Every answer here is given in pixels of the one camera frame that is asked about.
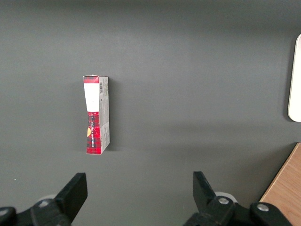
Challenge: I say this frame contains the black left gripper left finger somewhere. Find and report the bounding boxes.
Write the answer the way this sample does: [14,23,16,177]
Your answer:
[0,172,88,226]

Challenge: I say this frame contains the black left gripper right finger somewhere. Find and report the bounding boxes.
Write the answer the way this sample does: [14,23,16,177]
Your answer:
[182,171,292,226]

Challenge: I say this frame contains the white rectangular tray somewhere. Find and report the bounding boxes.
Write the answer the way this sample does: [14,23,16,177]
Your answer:
[287,33,301,122]

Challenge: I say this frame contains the wooden drawer cabinet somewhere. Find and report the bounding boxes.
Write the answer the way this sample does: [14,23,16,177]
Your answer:
[259,142,301,226]

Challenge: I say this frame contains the red plaid cardboard box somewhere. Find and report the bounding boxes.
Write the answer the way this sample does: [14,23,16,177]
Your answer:
[82,74,111,156]

